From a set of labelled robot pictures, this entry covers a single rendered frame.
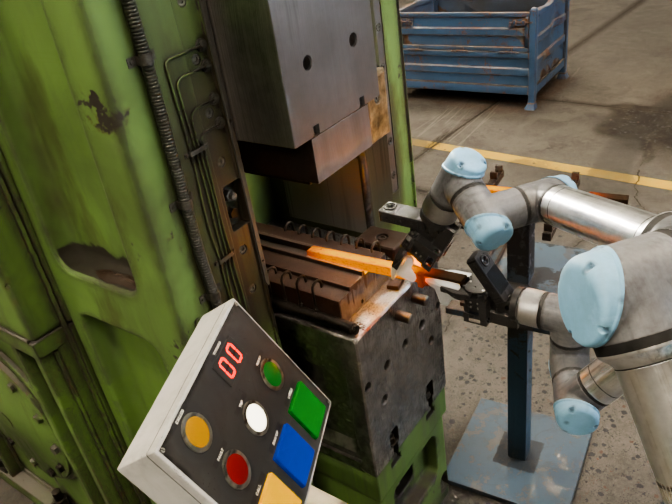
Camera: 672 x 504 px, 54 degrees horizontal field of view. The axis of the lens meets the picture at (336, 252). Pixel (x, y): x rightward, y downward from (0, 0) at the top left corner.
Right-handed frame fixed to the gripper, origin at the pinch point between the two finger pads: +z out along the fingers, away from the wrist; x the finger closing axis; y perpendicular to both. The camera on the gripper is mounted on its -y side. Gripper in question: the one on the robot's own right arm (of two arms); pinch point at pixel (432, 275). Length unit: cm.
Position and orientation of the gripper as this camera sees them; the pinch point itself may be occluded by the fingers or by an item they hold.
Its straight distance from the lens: 144.3
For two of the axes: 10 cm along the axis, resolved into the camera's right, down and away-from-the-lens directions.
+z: -8.1, -1.9, 5.6
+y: 1.6, 8.5, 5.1
